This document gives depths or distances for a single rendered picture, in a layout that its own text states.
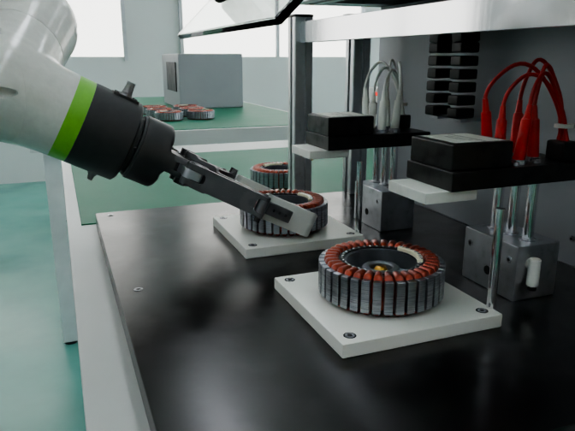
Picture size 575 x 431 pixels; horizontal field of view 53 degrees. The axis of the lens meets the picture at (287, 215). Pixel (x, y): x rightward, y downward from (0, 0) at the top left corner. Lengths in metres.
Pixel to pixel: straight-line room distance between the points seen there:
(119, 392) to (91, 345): 0.09
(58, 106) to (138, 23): 4.59
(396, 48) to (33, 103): 0.57
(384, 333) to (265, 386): 0.11
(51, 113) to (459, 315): 0.43
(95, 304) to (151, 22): 4.67
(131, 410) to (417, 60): 0.66
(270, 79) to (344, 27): 4.70
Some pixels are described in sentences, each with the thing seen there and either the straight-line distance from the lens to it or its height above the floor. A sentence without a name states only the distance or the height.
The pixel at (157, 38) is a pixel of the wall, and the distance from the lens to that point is 5.22.
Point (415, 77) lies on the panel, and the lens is 0.92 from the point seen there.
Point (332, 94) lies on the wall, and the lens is 5.72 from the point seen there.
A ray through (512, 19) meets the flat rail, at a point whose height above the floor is 1.02.
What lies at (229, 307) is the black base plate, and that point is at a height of 0.77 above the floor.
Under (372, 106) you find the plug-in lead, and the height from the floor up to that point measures 0.93.
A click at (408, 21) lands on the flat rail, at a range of 0.65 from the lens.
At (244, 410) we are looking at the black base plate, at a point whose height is 0.77.
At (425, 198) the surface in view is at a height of 0.88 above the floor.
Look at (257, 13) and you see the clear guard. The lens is 0.33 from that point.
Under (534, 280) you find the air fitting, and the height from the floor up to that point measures 0.79.
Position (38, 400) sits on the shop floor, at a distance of 1.97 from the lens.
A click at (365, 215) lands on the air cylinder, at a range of 0.80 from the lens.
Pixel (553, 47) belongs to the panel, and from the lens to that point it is 0.72.
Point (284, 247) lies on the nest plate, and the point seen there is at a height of 0.78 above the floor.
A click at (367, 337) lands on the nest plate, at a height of 0.78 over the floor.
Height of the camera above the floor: 0.99
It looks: 15 degrees down
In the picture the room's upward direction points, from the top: straight up
